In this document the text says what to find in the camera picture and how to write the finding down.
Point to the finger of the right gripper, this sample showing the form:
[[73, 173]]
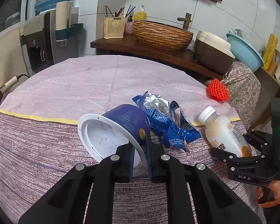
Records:
[[232, 159], [258, 139]]

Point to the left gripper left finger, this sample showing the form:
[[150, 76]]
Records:
[[86, 193]]

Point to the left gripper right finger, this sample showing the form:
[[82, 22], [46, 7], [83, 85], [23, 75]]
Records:
[[194, 193]]

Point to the orange white drink bottle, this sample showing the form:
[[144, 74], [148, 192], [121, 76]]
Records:
[[222, 134]]

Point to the red foam fruit net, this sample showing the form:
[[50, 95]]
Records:
[[218, 91]]

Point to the blue foil snack bag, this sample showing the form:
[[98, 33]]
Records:
[[168, 121]]

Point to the blue yogurt cup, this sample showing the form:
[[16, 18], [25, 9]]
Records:
[[121, 135]]

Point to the person right hand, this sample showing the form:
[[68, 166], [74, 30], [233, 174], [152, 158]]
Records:
[[269, 196]]

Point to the floral cloth cover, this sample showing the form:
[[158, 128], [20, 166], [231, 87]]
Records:
[[244, 89]]

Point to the purple striped tablecloth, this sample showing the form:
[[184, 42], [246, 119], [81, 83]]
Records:
[[52, 122]]

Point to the yellow plastic wrap roll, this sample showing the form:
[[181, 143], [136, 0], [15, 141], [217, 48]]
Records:
[[270, 51]]

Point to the light blue plastic basin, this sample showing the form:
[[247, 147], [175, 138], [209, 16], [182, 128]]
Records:
[[245, 52]]

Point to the brown rice cooker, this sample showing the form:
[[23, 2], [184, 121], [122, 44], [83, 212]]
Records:
[[213, 52]]

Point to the wooden counter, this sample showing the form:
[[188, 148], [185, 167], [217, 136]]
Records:
[[183, 60]]

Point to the bronze faucet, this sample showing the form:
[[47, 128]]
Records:
[[186, 20]]

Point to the woven basin sink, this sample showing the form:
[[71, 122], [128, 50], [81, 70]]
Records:
[[161, 36]]

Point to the water dispenser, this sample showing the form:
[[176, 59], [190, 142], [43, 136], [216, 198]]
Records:
[[39, 45]]

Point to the yellow soap dispenser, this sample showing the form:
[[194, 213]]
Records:
[[141, 15]]

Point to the beige chopstick holder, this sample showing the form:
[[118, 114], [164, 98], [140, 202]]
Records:
[[114, 27]]

